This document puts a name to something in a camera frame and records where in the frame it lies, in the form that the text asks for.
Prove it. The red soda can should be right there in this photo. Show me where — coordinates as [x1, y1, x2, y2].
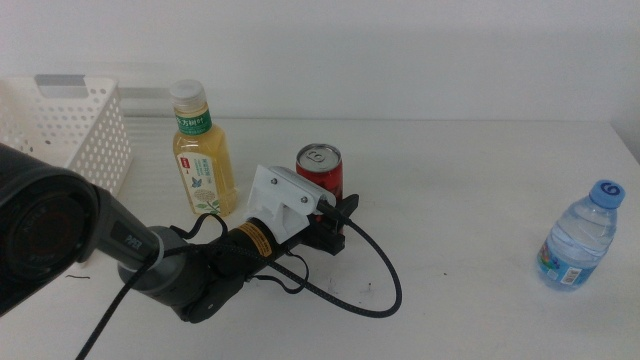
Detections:
[295, 143, 345, 204]

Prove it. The yellow tea bottle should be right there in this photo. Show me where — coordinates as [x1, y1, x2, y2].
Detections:
[168, 78, 239, 218]

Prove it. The clear water bottle blue cap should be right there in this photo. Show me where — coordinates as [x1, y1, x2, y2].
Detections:
[536, 179, 627, 292]

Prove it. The white perforated plastic basket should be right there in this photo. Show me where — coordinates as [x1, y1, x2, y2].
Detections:
[0, 74, 135, 269]

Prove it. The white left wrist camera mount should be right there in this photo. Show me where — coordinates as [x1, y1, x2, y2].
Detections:
[246, 164, 337, 246]

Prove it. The thin black wire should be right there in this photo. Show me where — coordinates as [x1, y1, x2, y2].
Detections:
[169, 213, 310, 295]

